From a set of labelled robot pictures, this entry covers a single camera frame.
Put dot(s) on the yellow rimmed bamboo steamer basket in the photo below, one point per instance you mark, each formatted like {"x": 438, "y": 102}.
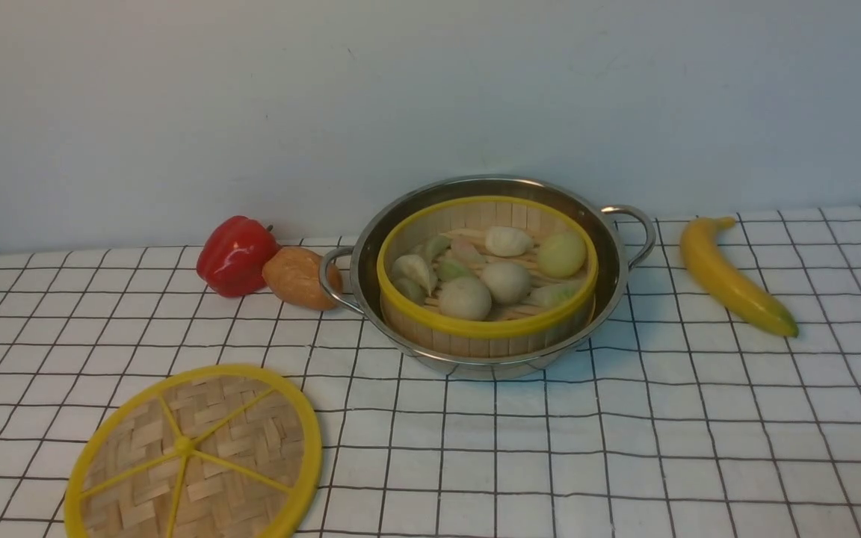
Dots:
{"x": 554, "y": 311}

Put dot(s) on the yellow rimmed woven steamer lid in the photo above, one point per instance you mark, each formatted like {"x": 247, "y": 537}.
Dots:
{"x": 221, "y": 451}

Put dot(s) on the pale green dumpling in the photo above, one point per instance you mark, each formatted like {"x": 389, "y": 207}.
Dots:
{"x": 414, "y": 267}

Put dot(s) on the pink tinted dumpling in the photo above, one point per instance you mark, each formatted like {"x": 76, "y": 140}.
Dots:
{"x": 466, "y": 252}

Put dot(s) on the round white bun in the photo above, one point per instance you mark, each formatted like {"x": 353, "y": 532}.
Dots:
{"x": 508, "y": 282}
{"x": 465, "y": 298}

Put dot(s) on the white pleated dumpling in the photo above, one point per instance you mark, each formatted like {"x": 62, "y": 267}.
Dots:
{"x": 507, "y": 242}

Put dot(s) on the yellowish round bun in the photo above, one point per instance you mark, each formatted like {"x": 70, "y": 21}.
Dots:
{"x": 560, "y": 256}

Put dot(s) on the brown potato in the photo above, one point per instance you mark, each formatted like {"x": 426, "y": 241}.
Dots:
{"x": 293, "y": 274}

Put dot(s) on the red bell pepper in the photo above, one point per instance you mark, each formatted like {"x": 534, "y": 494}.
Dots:
{"x": 232, "y": 258}

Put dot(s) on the yellow banana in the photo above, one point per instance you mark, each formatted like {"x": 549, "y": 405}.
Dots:
{"x": 713, "y": 272}

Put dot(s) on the white checkered tablecloth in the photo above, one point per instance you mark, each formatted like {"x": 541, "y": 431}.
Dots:
{"x": 675, "y": 420}

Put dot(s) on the stainless steel two-handled pot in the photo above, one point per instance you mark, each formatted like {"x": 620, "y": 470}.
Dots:
{"x": 621, "y": 235}

